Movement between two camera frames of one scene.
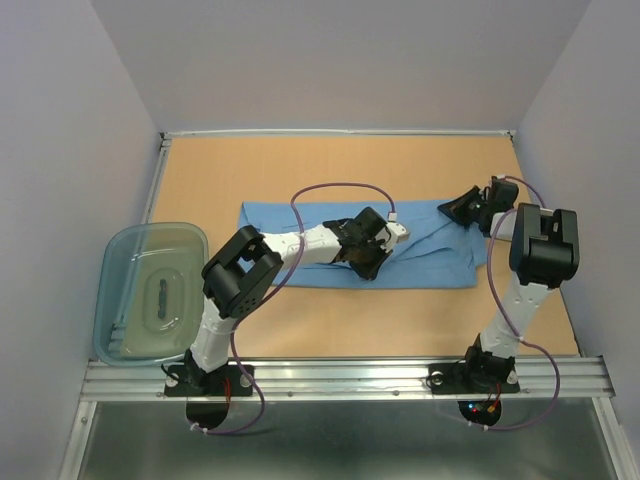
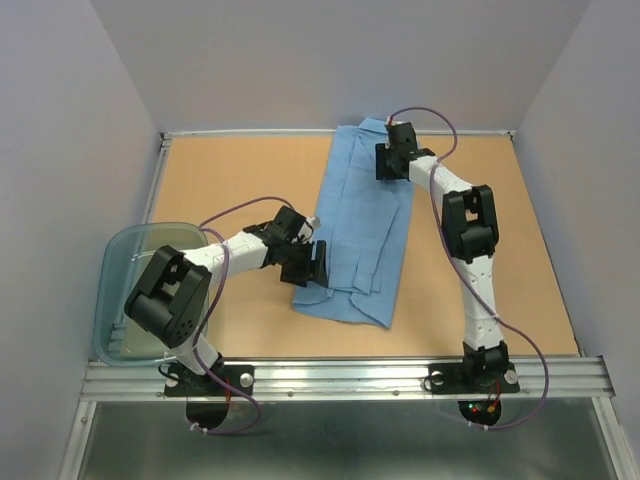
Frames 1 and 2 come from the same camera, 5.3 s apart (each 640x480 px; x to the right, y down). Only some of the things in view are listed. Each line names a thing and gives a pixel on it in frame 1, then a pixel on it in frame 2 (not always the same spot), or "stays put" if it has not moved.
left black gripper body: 370,257 → 296,263
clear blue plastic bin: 149,292 stays put
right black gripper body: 485,203 → 384,161
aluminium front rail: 143,380 stays put
